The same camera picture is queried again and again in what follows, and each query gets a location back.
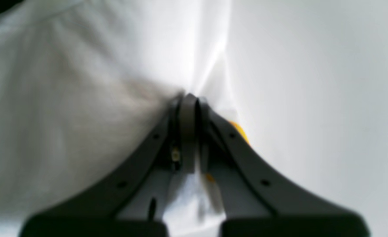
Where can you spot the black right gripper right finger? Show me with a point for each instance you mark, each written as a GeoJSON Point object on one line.
{"type": "Point", "coordinates": [250, 188]}

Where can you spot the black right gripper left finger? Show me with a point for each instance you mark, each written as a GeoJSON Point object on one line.
{"type": "Point", "coordinates": [138, 188]}

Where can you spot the white printed T-shirt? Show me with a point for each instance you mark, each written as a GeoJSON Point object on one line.
{"type": "Point", "coordinates": [82, 82]}

